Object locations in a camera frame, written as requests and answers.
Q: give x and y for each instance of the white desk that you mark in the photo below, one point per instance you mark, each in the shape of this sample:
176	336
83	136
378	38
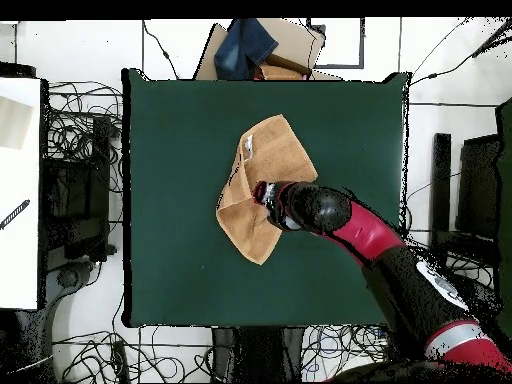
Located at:
20	240

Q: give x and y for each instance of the black upright post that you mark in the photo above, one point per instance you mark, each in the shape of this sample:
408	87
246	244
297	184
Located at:
441	180

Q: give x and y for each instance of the blue denim jeans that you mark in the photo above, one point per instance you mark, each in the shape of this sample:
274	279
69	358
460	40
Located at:
244	48

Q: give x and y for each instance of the black ribbed rod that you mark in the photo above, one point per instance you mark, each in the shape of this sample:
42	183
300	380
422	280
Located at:
15	214

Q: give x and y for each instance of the brown cardboard box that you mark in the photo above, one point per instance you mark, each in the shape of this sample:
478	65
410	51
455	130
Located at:
296	40

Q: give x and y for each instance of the beige paper sheet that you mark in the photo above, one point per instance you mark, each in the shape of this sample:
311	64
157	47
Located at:
14	124

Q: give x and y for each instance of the black equipment rack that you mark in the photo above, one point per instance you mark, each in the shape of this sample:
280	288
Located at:
76	200

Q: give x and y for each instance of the black chair panel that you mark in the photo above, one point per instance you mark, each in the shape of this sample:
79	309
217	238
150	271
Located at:
480	180

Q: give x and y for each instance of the black swivel chair base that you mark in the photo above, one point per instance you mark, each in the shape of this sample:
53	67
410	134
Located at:
68	278

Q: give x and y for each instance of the dark green table cloth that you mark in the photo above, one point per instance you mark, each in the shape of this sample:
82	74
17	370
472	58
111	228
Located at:
168	260

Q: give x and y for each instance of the tan terry towel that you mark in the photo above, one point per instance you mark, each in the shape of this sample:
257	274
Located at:
280	160

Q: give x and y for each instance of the black rectangular frame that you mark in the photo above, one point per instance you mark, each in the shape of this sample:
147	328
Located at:
362	44

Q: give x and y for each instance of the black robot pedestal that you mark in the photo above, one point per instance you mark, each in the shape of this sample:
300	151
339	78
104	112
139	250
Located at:
260	356

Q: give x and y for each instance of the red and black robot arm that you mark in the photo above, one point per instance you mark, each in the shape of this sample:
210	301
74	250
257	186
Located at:
368	236

